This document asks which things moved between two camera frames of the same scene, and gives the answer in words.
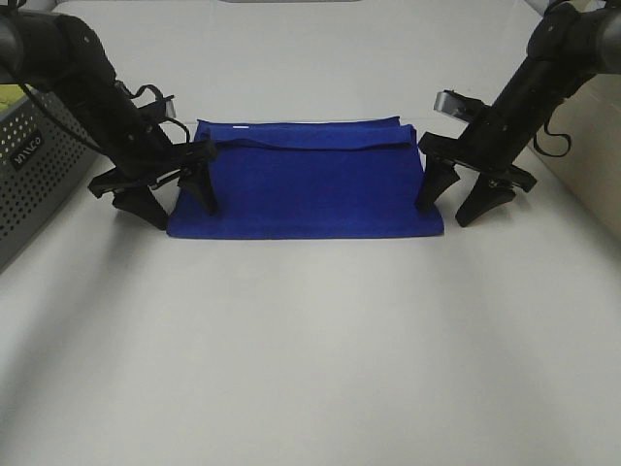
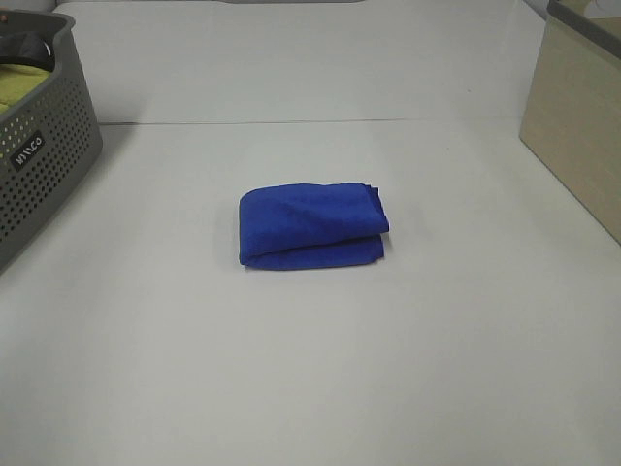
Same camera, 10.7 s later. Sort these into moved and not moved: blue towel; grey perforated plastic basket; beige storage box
Moved: blue towel
Not moved: grey perforated plastic basket; beige storage box
